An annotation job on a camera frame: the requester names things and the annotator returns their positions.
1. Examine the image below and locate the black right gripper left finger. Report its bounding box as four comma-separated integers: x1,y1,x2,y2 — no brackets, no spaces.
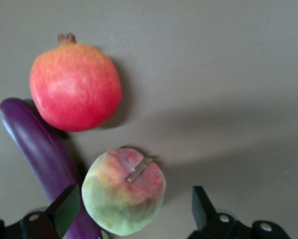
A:
0,184,81,239

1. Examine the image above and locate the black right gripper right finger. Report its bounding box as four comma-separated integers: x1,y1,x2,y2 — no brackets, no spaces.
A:
188,185,293,239

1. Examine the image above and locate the long purple eggplant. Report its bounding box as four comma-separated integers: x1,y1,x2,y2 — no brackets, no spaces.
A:
0,97,109,239

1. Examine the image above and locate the red apple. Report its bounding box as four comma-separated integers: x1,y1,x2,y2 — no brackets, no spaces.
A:
29,33,122,132

